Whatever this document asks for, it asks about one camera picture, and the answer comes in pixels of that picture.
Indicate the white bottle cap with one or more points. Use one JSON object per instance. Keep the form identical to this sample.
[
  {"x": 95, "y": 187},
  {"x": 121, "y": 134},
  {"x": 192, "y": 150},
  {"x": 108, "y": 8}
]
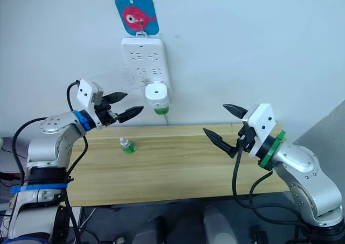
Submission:
[{"x": 123, "y": 141}]

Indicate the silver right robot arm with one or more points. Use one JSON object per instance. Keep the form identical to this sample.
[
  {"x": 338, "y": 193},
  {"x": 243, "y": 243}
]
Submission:
[{"x": 310, "y": 179}]

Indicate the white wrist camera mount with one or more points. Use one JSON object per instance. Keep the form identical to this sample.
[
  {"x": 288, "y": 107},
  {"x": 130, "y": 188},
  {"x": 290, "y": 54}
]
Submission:
[
  {"x": 262, "y": 120},
  {"x": 85, "y": 93}
]

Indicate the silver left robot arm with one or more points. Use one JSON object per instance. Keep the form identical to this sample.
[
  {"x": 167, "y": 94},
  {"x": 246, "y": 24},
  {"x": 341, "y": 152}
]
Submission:
[{"x": 48, "y": 147}]

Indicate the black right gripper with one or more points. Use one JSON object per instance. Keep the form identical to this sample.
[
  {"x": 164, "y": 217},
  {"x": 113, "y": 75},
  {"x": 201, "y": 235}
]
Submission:
[{"x": 246, "y": 140}]

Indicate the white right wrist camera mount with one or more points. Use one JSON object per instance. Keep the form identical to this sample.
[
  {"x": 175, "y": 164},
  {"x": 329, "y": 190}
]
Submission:
[{"x": 262, "y": 120}]

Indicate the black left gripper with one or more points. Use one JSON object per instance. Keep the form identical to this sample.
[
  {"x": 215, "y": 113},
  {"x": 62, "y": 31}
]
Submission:
[{"x": 106, "y": 114}]

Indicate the white power strip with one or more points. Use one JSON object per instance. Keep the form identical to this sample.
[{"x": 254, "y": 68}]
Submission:
[{"x": 145, "y": 58}]

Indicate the blue fish wall hook plate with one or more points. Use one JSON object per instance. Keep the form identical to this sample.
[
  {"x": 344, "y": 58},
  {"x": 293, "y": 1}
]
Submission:
[{"x": 121, "y": 4}]

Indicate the blue tape band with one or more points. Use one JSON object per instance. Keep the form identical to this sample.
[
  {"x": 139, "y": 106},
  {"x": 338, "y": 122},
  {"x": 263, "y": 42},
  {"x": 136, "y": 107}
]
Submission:
[{"x": 40, "y": 187}]

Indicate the white mosquito repellent heater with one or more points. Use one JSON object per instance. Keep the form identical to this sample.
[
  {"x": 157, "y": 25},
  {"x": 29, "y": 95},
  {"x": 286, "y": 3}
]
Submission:
[{"x": 156, "y": 93}]

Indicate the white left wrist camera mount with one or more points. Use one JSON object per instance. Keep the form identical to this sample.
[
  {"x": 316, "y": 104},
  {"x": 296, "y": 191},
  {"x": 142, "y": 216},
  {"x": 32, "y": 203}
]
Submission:
[{"x": 85, "y": 93}]

